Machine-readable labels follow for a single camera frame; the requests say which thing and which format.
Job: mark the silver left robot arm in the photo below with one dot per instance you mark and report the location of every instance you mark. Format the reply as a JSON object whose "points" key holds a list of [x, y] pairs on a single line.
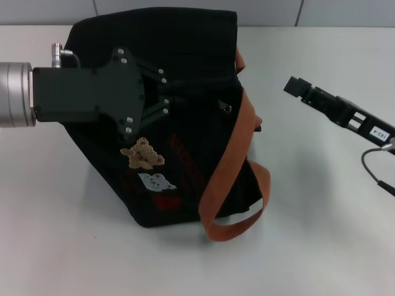
{"points": [[15, 92]]}

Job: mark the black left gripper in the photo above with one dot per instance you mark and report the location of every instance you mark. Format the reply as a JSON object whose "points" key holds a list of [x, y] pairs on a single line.
{"points": [[86, 92]]}

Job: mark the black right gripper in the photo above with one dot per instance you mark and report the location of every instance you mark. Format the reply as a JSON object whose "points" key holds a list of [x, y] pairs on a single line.
{"points": [[367, 126]]}

